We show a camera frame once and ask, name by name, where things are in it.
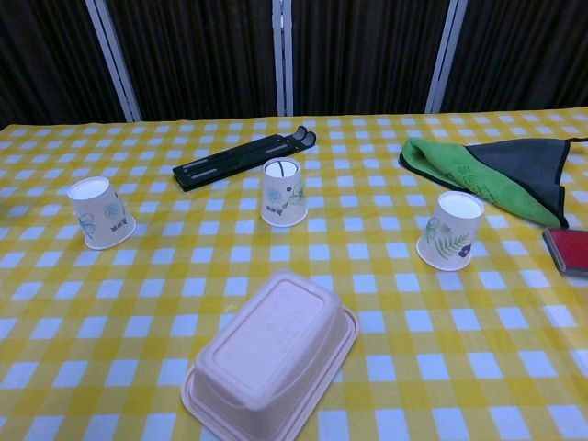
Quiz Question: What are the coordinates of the white cup fern print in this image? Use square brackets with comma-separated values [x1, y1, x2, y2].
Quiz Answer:
[415, 190, 486, 272]

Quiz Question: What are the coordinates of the white cup blue flower print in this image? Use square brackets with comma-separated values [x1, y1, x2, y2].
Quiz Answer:
[66, 175, 138, 251]

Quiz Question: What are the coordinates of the white cup black line base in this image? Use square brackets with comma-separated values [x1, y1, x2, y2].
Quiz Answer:
[260, 158, 309, 228]

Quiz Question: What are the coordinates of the black folding stand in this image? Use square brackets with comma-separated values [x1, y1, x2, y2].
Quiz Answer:
[172, 125, 318, 193]

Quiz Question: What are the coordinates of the pink plastic container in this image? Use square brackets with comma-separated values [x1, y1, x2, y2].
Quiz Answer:
[180, 269, 360, 441]

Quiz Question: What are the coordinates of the yellow checked tablecloth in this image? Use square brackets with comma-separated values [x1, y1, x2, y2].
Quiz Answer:
[0, 106, 588, 441]

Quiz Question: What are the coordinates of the green and grey cloth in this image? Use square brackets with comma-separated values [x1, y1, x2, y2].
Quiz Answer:
[398, 136, 588, 230]

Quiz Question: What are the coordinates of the red box grey rim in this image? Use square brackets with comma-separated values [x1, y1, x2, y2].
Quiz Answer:
[541, 226, 588, 277]

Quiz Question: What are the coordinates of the white screen frame post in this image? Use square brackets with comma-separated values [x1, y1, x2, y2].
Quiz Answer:
[271, 0, 295, 117]
[424, 0, 469, 114]
[85, 0, 142, 123]

